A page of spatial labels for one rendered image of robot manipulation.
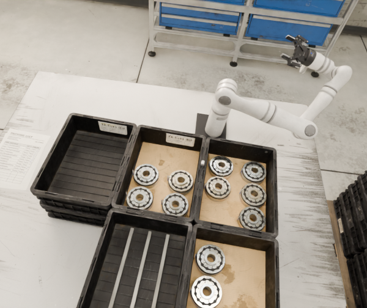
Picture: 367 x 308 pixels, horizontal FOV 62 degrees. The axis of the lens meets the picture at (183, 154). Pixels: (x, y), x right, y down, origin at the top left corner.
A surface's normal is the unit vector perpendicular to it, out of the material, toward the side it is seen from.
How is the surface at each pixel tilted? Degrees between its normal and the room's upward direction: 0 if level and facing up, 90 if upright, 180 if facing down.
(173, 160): 0
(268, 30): 90
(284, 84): 0
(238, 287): 0
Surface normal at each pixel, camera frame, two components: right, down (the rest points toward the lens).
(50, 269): 0.07, -0.58
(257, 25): -0.10, 0.80
